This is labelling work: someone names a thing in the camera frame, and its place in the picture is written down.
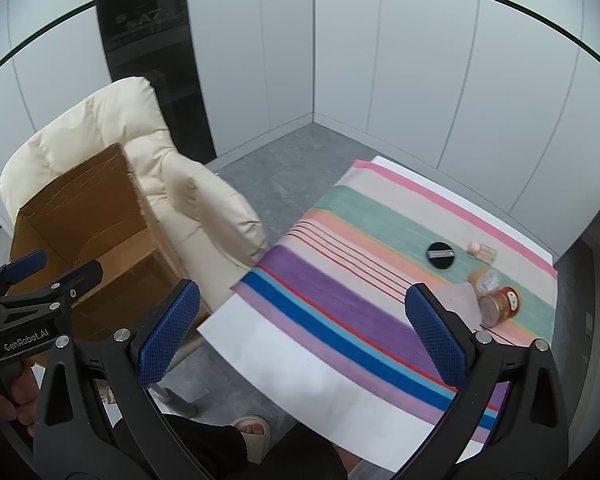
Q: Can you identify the brown cardboard box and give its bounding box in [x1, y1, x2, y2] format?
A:
[0, 144, 185, 341]

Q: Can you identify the black round powder puff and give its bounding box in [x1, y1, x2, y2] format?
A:
[426, 242, 456, 270]

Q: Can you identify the brown lidded jar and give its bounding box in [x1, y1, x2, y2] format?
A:
[478, 286, 521, 328]

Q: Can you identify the black cabinet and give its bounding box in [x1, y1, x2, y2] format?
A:
[94, 0, 216, 164]

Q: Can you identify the beige makeup sponge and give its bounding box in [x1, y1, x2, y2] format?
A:
[468, 266, 501, 297]

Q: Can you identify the striped colourful table cloth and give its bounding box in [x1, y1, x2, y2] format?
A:
[235, 158, 557, 424]

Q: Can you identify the person's left hand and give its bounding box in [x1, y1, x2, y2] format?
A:
[0, 359, 39, 437]

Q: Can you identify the cream padded armchair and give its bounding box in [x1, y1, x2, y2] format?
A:
[0, 77, 267, 312]

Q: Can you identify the clear bottle pink cap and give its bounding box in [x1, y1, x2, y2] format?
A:
[467, 242, 498, 266]

